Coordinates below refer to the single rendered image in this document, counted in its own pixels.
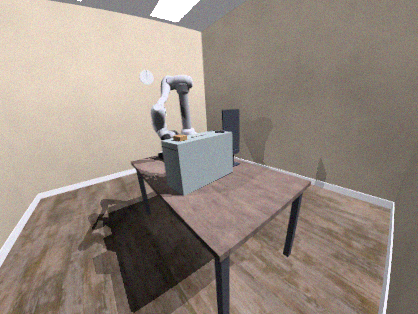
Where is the small brown cardboard box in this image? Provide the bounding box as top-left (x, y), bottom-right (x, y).
top-left (173, 135), bottom-right (187, 141)

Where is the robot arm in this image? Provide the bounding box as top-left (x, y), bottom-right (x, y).
top-left (151, 75), bottom-right (197, 140)

